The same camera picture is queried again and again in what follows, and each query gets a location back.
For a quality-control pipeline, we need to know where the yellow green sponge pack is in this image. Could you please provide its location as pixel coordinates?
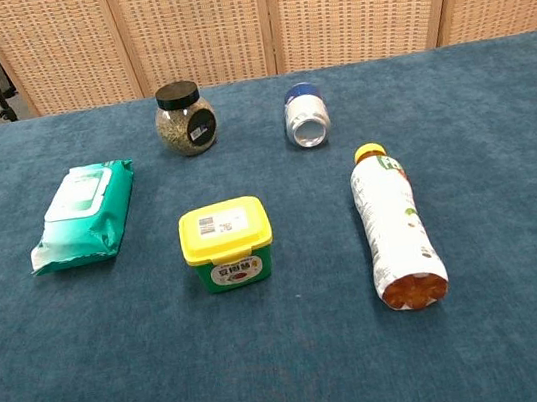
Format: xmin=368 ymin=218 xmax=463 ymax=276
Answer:
xmin=174 ymin=192 xmax=282 ymax=299

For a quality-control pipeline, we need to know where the blue and white drink can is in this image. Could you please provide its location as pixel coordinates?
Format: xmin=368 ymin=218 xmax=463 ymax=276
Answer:
xmin=279 ymin=78 xmax=335 ymax=153

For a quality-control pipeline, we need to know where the round glass jar black lid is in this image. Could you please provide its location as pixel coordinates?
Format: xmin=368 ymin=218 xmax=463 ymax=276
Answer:
xmin=149 ymin=76 xmax=224 ymax=162

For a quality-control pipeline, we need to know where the white-labelled bottle yellow cap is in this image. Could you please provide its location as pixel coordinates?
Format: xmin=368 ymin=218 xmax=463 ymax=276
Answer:
xmin=343 ymin=134 xmax=454 ymax=319

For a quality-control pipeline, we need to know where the blue table mat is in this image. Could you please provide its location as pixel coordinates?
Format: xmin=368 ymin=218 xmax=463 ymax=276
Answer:
xmin=0 ymin=29 xmax=537 ymax=402

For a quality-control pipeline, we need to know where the green wet wipes pack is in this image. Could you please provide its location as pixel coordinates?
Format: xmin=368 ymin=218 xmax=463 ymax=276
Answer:
xmin=17 ymin=157 xmax=149 ymax=278

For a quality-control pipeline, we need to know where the wicker folding screen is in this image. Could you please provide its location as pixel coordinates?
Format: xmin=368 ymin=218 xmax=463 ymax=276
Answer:
xmin=0 ymin=0 xmax=537 ymax=123

